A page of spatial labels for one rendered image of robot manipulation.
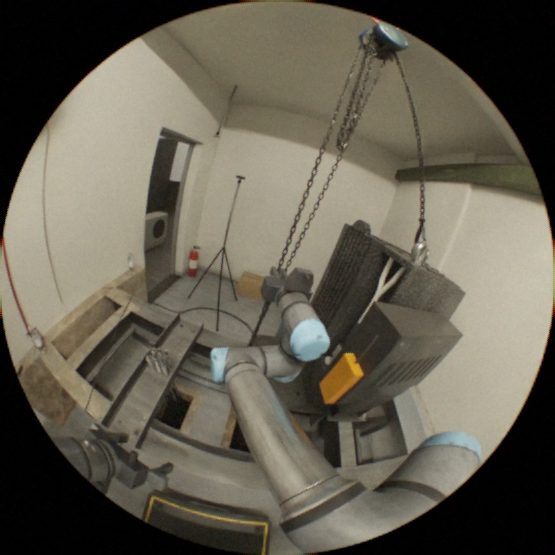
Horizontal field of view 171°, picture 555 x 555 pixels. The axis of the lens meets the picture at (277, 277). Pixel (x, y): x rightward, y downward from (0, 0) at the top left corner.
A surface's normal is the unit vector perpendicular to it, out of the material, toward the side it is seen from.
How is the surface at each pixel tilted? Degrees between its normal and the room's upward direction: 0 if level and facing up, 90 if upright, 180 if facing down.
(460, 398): 90
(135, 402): 0
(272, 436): 33
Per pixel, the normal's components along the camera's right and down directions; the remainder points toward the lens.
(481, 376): -0.95, -0.30
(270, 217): -0.09, 0.43
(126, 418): 0.29, -0.85
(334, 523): -0.26, -0.92
